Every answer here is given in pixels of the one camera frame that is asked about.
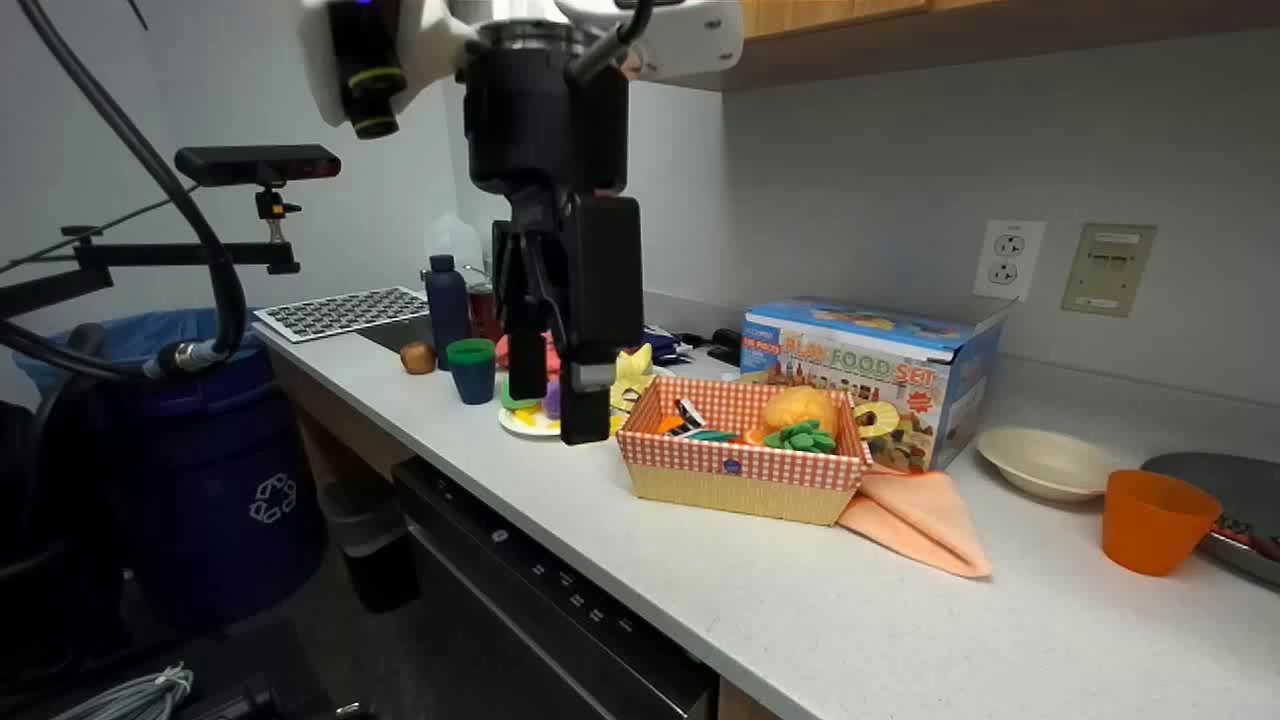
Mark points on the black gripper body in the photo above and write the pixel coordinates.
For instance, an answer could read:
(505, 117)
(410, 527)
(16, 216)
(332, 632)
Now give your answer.
(541, 122)

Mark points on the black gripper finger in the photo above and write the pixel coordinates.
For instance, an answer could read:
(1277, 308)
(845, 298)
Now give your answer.
(602, 282)
(526, 320)

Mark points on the dark red jar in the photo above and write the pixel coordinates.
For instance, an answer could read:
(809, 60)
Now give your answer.
(481, 315)

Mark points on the green cup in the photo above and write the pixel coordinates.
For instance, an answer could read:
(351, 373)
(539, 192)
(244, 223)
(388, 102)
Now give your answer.
(470, 373)

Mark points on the dark blue bottle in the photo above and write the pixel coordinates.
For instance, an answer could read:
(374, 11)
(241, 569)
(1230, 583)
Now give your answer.
(447, 307)

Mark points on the purple plush ball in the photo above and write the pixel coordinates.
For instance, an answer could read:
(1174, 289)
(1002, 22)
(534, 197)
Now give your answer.
(554, 396)

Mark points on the clear plastic bottle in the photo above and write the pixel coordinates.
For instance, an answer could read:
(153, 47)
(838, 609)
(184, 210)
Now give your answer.
(456, 244)

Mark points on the white plate with toys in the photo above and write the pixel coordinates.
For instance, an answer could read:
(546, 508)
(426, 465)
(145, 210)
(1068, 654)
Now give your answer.
(526, 427)

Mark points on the yellow plush toy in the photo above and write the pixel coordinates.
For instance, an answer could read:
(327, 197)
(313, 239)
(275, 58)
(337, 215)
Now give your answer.
(634, 383)

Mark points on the small brown cup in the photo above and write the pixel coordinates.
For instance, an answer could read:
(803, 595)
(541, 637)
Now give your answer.
(419, 356)

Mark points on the multicolour toy food piece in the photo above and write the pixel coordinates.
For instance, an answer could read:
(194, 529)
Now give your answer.
(690, 417)

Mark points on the white gridded tray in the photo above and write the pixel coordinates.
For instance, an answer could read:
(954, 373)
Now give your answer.
(342, 315)

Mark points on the orange plush pineapple toy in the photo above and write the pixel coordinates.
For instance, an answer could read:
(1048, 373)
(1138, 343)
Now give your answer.
(803, 410)

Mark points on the checkered cardboard basket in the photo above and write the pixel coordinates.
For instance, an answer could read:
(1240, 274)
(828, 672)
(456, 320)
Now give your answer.
(741, 478)

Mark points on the green leafy toy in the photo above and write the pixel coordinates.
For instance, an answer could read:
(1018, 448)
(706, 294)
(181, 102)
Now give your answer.
(803, 439)

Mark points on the blue toy food box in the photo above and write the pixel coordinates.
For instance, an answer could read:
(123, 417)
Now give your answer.
(854, 349)

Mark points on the small dark waste bin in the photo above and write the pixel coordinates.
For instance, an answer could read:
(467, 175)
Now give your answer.
(374, 554)

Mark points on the black dishwasher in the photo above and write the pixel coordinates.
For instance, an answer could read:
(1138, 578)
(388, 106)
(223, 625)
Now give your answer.
(534, 625)

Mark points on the yellow pineapple slice toy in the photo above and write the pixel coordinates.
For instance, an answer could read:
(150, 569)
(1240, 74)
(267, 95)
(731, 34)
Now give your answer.
(879, 421)

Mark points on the blue recycling bin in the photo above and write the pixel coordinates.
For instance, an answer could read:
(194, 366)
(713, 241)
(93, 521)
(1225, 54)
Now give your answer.
(201, 493)

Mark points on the orange cloth napkin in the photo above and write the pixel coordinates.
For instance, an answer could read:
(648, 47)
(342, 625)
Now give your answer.
(925, 521)

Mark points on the white power outlet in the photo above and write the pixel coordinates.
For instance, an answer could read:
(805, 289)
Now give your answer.
(1011, 259)

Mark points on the beige bowl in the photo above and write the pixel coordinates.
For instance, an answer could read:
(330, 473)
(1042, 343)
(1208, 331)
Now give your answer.
(1047, 465)

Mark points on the orange plastic cup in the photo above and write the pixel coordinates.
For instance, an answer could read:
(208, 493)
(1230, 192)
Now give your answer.
(1153, 527)

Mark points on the gray plate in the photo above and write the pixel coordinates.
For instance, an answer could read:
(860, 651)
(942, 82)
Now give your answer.
(1240, 487)

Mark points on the dark red small item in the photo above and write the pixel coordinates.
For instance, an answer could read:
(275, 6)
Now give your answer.
(1245, 537)

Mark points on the black stereo camera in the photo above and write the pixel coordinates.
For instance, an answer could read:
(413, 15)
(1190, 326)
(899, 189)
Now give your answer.
(261, 166)

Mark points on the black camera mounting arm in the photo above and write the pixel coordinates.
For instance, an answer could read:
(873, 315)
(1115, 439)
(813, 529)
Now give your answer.
(174, 254)

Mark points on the wooden wall cabinet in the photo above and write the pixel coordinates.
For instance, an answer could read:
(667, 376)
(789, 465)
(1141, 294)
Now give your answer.
(1002, 47)

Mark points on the beige wall switch plate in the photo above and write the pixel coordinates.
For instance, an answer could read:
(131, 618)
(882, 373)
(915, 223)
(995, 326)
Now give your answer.
(1108, 271)

